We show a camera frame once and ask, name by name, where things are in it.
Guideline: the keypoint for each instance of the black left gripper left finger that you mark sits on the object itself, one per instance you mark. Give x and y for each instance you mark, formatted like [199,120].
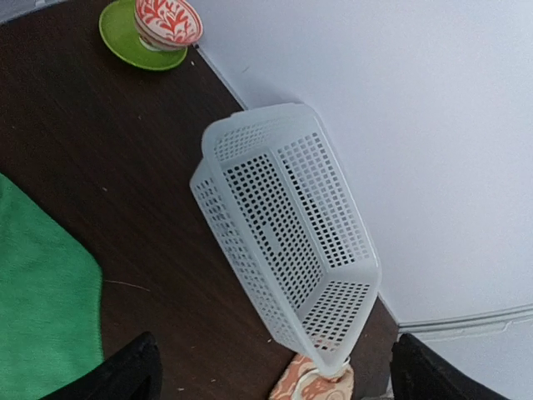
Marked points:
[134,372]

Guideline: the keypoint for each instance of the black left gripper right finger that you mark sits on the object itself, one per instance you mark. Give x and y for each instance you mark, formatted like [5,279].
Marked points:
[419,373]

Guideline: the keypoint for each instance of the orange bunny pattern towel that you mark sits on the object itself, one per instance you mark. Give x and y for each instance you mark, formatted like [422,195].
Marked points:
[302,380]

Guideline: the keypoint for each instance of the green microfiber towel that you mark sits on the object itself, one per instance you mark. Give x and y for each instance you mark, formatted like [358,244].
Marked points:
[50,301]

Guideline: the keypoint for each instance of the white plastic mesh basket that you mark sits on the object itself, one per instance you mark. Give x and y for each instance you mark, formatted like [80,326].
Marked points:
[278,204]

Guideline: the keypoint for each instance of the red patterned ceramic bowl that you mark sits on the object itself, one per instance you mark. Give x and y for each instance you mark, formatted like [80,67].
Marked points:
[167,25]

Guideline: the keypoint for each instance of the green saucer plate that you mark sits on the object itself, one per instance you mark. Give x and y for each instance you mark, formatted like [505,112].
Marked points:
[117,30]

